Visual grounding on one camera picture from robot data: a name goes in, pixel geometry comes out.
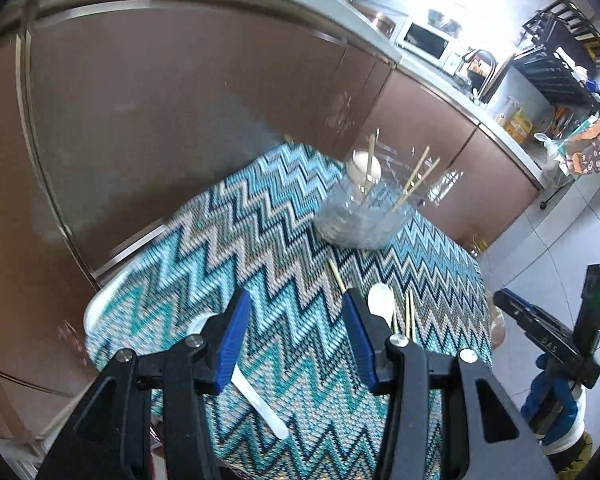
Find crumpled plastic bag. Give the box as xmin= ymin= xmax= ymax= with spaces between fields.
xmin=535 ymin=132 xmax=573 ymax=186

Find stacked steel bowls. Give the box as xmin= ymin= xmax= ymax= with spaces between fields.
xmin=427 ymin=7 xmax=459 ymax=31

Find person's right forearm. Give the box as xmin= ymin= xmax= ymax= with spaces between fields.
xmin=540 ymin=390 xmax=597 ymax=467

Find dark kitchen faucet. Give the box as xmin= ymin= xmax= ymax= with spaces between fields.
xmin=462 ymin=49 xmax=502 ymax=103

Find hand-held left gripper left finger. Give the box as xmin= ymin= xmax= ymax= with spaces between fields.
xmin=35 ymin=287 xmax=253 ymax=480

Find lined trash bin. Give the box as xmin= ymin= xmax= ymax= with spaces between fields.
xmin=487 ymin=305 xmax=507 ymax=347

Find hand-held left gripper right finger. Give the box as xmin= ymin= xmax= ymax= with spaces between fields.
xmin=342 ymin=287 xmax=558 ymax=480

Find white plastic spoon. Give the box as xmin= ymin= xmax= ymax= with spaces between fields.
xmin=187 ymin=312 xmax=291 ymax=441
xmin=367 ymin=282 xmax=396 ymax=333

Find floral hanging apron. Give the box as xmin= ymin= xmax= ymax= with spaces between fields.
xmin=565 ymin=102 xmax=600 ymax=176

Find white microwave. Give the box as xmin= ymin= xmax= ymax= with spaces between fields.
xmin=399 ymin=20 xmax=457 ymax=64

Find black tiered wall rack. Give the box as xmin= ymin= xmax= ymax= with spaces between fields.
xmin=512 ymin=0 xmax=600 ymax=116

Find zigzag patterned cloth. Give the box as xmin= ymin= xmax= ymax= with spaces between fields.
xmin=86 ymin=142 xmax=493 ymax=480

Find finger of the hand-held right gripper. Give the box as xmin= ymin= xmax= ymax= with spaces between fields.
xmin=493 ymin=288 xmax=544 ymax=334

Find person's right hand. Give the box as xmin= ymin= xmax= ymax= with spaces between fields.
xmin=521 ymin=355 xmax=581 ymax=433

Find black hanging cord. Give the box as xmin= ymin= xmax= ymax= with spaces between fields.
xmin=539 ymin=180 xmax=568 ymax=210

